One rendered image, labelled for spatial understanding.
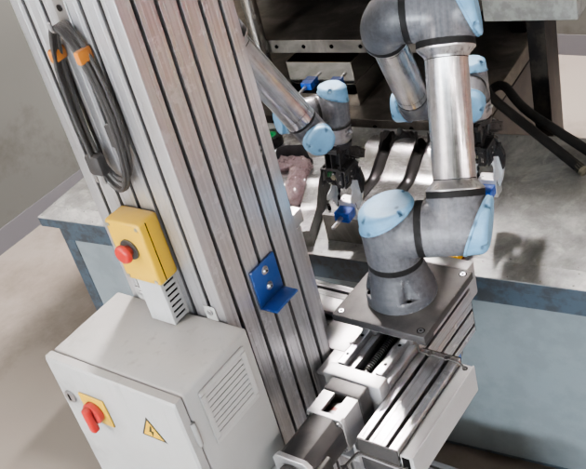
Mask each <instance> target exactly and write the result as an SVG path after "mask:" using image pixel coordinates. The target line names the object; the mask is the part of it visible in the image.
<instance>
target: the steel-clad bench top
mask: <svg viewBox="0 0 586 469"><path fill-rule="evenodd" d="M352 130H353V133H352V135H353V136H352V141H353V144H352V146H354V145H357V146H361V148H365V145H366V143H367V141H368V140H369V139H370V138H371V137H372V136H373V135H374V134H375V135H379V134H380V133H381V132H382V131H384V130H390V131H394V133H395V134H396V130H397V129H393V128H373V127H352ZM495 135H496V136H497V137H499V138H498V141H499V142H501V145H502V147H503V149H504V151H505V154H506V160H505V169H504V176H503V181H502V183H501V188H502V191H501V193H500V195H499V197H494V223H493V232H492V238H491V244H490V247H489V249H488V251H487V252H486V253H484V254H481V255H471V257H470V259H469V261H473V266H474V272H475V277H483V278H489V279H497V280H503V281H510V282H517V283H524V284H531V285H538V286H545V287H552V288H565V289H572V290H579V291H586V175H584V176H580V174H578V173H577V172H576V171H575V170H573V169H572V168H571V167H569V166H568V165H567V164H566V163H564V162H563V161H562V160H561V159H559V158H558V157H557V156H556V155H555V154H553V153H552V152H551V151H549V150H548V149H547V148H546V147H544V146H543V145H542V144H541V143H539V142H538V141H537V140H535V139H534V138H533V137H532V136H529V135H510V134H495ZM550 138H551V139H552V140H553V141H555V142H556V143H557V144H559V145H560V146H561V147H563V148H564V149H565V150H566V151H568V152H569V153H570V154H572V155H573V156H574V157H575V158H577V159H578V160H579V161H580V162H581V163H582V164H583V165H585V166H586V155H585V154H582V153H581V152H579V151H578V150H576V149H575V148H573V147H572V146H570V145H569V144H567V143H566V142H564V141H562V140H560V139H559V138H557V137H550ZM579 139H580V140H582V141H584V142H585V143H586V138H579ZM37 218H39V219H47V220H53V221H67V222H74V223H81V224H87V225H95V226H101V227H105V226H104V224H103V221H102V219H101V216H100V214H99V211H98V209H97V206H96V204H95V202H94V199H93V197H92V195H91V192H90V191H89V188H88V186H87V182H86V180H85V178H83V179H82V180H80V181H79V182H78V183H77V184H76V185H75V186H73V187H72V188H71V189H70V190H69V191H68V192H66V193H65V194H64V195H63V196H61V197H60V198H59V199H58V200H57V201H56V202H54V203H53V204H52V205H51V206H50V207H49V208H47V209H46V210H45V211H44V212H43V213H41V214H40V215H39V216H38V217H37ZM307 250H308V254H310V255H316V256H323V257H330V258H337V259H344V260H351V261H364V262H367V261H366V254H365V250H364V245H363V244H356V243H349V242H340V241H333V240H328V238H327V234H326V227H325V224H324V220H323V217H322V220H321V223H320V226H319V229H318V233H317V236H316V238H315V241H314V245H313V246H312V247H307Z"/></svg>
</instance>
